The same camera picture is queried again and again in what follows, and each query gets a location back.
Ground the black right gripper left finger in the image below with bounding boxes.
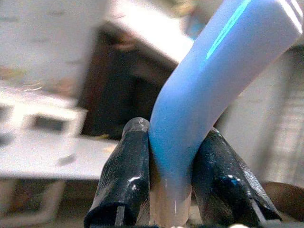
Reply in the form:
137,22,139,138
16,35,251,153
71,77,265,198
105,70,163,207
84,117,151,228

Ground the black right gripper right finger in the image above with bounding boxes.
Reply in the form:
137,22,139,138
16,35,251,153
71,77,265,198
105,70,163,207
191,127,283,226

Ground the long-handled dustpan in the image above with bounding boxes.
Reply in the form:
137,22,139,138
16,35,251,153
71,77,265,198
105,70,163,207
148,0,304,228

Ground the white table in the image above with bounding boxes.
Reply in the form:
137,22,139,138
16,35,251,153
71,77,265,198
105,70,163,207
0,135,119,228

